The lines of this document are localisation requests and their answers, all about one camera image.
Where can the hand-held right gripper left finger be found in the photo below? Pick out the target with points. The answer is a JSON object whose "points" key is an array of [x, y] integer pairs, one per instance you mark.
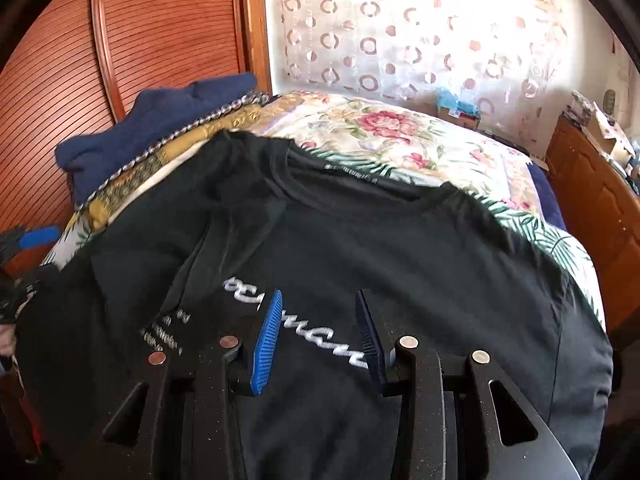
{"points": [[267, 345]]}

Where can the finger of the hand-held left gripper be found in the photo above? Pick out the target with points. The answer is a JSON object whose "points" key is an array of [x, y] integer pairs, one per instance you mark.
{"points": [[30, 282], [42, 236]]}

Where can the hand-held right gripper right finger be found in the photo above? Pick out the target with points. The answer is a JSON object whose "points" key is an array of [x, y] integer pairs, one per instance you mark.
{"points": [[371, 340]]}

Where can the black t-shirt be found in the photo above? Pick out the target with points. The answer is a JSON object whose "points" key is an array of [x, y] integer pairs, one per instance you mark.
{"points": [[350, 240]]}

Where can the navy folded garment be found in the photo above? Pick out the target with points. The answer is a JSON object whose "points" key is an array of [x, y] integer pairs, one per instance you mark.
{"points": [[150, 120]]}

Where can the dark patterned folded garment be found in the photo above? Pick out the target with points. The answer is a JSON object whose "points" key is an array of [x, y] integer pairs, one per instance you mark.
{"points": [[167, 138]]}

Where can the floral leaf-print bedspread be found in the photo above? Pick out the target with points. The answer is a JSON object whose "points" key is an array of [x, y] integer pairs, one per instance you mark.
{"points": [[390, 135]]}

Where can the wooden headboard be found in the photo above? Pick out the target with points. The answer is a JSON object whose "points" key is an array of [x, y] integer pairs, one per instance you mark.
{"points": [[125, 35]]}

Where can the yellow folded garment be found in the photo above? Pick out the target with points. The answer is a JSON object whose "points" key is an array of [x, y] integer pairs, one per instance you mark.
{"points": [[240, 121]]}

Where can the navy bed sheet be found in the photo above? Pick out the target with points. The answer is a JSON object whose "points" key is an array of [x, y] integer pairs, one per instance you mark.
{"points": [[547, 195]]}

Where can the cardboard box with teal item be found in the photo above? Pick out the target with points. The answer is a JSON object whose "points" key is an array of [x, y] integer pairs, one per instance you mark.
{"points": [[457, 102]]}

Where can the wooden dresser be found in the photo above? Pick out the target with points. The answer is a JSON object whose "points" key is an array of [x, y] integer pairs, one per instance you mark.
{"points": [[595, 200]]}

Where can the open cardboard box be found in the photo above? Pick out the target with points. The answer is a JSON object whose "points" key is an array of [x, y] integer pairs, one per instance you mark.
{"points": [[610, 135]]}

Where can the circle-patterned sheer curtain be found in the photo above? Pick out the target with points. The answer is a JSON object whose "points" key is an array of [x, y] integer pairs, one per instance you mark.
{"points": [[400, 25]]}

